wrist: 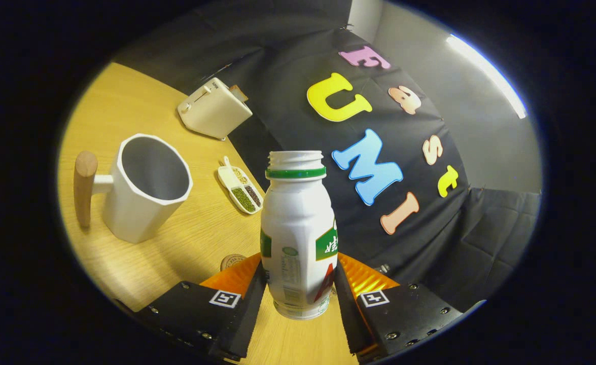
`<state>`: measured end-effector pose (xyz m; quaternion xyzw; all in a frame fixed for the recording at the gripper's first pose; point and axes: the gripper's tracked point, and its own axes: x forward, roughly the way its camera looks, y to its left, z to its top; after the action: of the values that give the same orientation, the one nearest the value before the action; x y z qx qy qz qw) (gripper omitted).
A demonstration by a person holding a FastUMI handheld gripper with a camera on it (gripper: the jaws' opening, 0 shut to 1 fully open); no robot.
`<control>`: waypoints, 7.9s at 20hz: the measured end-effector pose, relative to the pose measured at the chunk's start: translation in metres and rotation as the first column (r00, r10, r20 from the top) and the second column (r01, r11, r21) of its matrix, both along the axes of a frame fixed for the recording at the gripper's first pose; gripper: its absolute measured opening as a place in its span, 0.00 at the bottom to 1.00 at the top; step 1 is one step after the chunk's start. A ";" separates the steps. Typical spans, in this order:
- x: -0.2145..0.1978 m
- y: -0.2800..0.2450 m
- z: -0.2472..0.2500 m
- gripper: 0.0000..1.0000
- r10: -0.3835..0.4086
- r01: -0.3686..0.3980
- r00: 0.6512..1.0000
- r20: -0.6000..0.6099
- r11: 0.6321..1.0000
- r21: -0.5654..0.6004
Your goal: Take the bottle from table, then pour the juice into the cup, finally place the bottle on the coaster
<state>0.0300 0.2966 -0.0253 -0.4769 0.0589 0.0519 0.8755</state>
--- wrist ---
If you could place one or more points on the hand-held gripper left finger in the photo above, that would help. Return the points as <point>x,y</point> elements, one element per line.
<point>249,324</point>

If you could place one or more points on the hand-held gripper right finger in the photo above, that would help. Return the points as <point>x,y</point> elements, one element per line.
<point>348,324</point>

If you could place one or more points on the round brown coaster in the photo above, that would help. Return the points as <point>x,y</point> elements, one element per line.
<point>231,261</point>

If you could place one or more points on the white juice bottle green label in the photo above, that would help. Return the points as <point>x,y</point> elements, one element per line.
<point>298,228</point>

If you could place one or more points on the wooden table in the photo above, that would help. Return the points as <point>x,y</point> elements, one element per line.
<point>186,253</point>

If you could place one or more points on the white divided condiment dish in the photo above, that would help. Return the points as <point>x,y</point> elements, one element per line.
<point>242,190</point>

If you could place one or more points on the cream toaster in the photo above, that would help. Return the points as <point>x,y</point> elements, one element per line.
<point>214,111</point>

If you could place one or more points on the bread slice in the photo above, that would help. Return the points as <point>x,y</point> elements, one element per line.
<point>239,93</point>

